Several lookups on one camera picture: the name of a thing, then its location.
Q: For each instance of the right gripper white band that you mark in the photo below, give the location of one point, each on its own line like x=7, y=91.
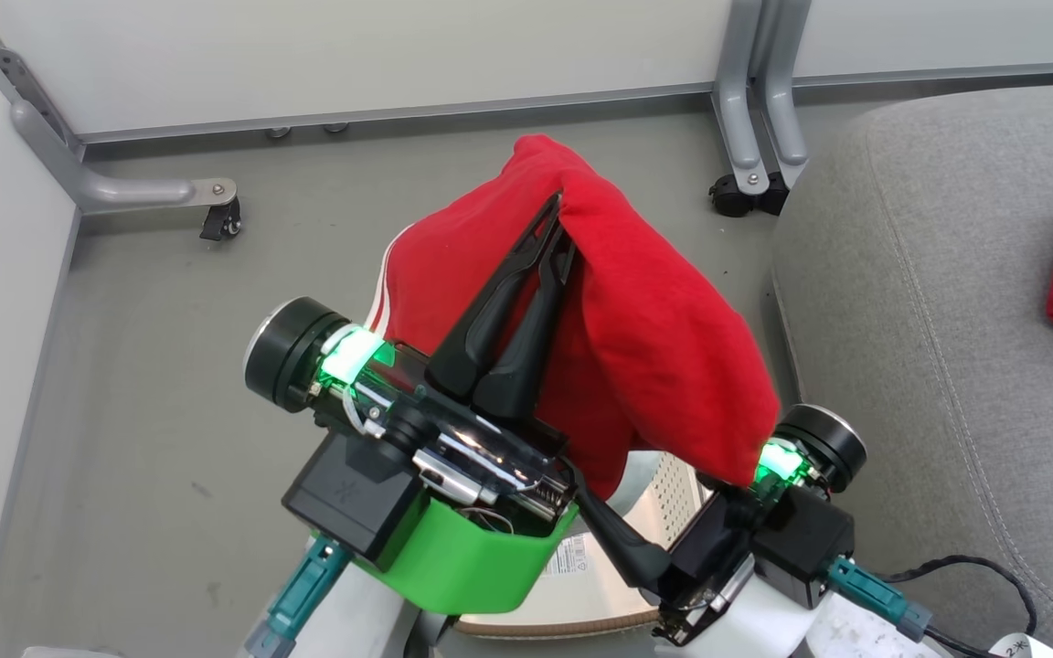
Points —
x=718, y=548

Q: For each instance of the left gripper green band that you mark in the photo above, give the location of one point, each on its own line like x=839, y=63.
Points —
x=380, y=384

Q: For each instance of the red garment thin white stripes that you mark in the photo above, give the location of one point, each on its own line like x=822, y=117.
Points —
x=654, y=347

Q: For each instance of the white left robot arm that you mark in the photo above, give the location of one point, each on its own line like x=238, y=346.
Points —
x=371, y=621

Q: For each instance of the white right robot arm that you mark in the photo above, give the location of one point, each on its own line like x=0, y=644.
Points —
x=856, y=640

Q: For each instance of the white laundry basket woven rim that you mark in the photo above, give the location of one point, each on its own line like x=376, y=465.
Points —
x=581, y=594

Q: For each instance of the small grey levelling foot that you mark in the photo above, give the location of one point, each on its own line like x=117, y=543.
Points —
x=335, y=128
x=279, y=133

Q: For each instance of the black caster wheel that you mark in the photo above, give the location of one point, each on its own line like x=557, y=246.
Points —
x=222, y=221
x=729, y=196
x=771, y=194

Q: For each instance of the grey upright partition foot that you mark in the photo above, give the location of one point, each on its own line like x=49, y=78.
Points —
x=782, y=91
x=737, y=91

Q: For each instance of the grey fabric sofa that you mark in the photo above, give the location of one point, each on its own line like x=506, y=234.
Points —
x=947, y=320

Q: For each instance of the long grey partition foot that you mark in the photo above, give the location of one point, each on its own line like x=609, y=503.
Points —
x=115, y=190

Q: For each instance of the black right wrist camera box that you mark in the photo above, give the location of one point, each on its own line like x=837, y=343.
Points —
x=805, y=539

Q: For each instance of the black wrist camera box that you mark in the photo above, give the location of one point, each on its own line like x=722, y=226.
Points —
x=353, y=498
x=805, y=539

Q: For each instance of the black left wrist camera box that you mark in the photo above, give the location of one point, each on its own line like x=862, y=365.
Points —
x=353, y=498

